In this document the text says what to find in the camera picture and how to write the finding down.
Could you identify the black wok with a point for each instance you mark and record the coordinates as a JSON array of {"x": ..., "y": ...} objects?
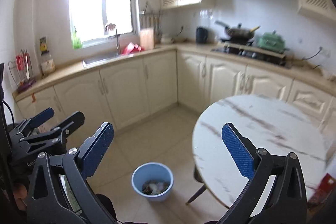
[{"x": 239, "y": 33}]

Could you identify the small green plant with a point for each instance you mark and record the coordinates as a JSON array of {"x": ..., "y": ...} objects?
[{"x": 76, "y": 41}]

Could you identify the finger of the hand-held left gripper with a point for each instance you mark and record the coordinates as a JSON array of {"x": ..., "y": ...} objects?
[
  {"x": 42, "y": 117},
  {"x": 72, "y": 121}
]

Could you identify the stack of white bowls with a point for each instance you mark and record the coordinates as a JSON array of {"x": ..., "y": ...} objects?
[{"x": 166, "y": 39}]

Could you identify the metal faucet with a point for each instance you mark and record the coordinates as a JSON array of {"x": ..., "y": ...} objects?
[{"x": 117, "y": 43}]

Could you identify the wall utensil rail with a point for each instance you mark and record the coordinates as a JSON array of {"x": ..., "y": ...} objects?
[{"x": 151, "y": 16}]

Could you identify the person's left hand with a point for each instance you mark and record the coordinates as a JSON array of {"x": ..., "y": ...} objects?
[{"x": 21, "y": 193}]

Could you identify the green cooking pot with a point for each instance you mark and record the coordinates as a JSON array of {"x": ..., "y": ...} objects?
[{"x": 270, "y": 41}]

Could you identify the blue plastic bucket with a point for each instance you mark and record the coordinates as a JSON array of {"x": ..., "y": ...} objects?
[{"x": 139, "y": 188}]

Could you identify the clear jar white label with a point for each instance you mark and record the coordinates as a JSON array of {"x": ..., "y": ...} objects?
[{"x": 48, "y": 64}]

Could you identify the steel sink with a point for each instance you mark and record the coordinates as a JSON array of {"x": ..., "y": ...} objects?
[{"x": 102, "y": 59}]

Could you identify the red bag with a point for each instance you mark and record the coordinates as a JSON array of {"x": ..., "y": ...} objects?
[{"x": 325, "y": 182}]

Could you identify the black kettle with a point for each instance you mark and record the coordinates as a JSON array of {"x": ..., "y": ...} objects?
[{"x": 202, "y": 35}]

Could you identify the round marble table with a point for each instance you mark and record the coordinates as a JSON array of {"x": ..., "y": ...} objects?
[{"x": 262, "y": 119}]

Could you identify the cream base cabinet run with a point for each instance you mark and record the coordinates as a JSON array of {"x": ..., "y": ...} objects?
[{"x": 126, "y": 90}]

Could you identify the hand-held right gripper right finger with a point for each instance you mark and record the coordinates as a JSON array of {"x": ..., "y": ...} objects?
[{"x": 237, "y": 150}]

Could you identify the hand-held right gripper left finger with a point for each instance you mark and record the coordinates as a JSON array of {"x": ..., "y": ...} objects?
[{"x": 98, "y": 150}]

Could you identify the long wooden board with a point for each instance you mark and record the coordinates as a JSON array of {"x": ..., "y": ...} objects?
[{"x": 271, "y": 53}]

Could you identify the white wall socket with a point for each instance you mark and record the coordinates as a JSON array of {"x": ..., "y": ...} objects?
[{"x": 325, "y": 52}]

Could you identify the wooden cutting board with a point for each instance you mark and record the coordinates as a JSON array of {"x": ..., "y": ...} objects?
[{"x": 147, "y": 39}]

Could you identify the yellow label jar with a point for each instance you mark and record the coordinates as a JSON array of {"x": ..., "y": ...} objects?
[{"x": 43, "y": 44}]

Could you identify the heap of discarded wrappers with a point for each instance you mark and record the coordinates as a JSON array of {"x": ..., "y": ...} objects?
[{"x": 155, "y": 187}]

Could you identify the black gas stove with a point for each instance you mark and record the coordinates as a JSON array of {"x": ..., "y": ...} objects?
[{"x": 236, "y": 51}]

